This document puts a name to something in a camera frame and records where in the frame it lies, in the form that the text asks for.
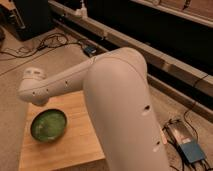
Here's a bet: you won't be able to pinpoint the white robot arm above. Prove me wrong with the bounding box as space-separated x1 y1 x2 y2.
18 47 170 171

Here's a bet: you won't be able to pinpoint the white spray bottle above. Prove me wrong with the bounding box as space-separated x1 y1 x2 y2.
75 0 88 19

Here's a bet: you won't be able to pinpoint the small blue device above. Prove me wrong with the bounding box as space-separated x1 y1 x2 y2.
83 46 96 56

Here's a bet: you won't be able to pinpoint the wooden board table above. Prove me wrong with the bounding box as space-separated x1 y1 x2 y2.
19 92 108 171

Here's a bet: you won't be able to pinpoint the green round plate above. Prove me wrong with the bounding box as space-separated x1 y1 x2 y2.
30 109 67 142

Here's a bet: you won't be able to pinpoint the blue power supply box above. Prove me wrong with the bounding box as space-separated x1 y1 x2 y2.
166 120 206 164

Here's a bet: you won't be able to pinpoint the black cabinet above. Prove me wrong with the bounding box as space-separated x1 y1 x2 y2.
0 0 54 41

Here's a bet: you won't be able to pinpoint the long metal rail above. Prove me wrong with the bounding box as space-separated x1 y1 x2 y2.
49 0 213 97

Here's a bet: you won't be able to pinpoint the black floor cables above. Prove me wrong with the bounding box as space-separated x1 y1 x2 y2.
0 32 84 59

